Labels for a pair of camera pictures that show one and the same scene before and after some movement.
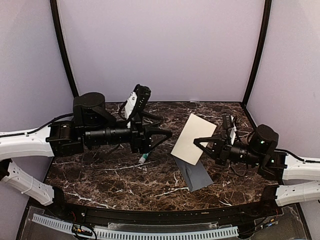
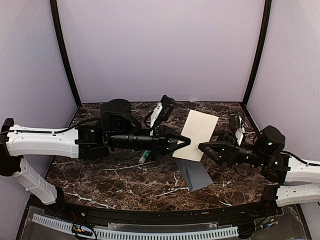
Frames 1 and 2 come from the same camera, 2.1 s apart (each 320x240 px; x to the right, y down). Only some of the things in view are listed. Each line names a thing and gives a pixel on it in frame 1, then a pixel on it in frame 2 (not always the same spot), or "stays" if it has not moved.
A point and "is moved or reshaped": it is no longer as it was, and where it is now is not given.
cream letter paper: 195,127 is moved or reshaped
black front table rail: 123,215 stays
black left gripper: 143,142 to 161,142
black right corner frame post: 265,27 stays
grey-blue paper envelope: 195,176 stays
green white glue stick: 142,160 stays
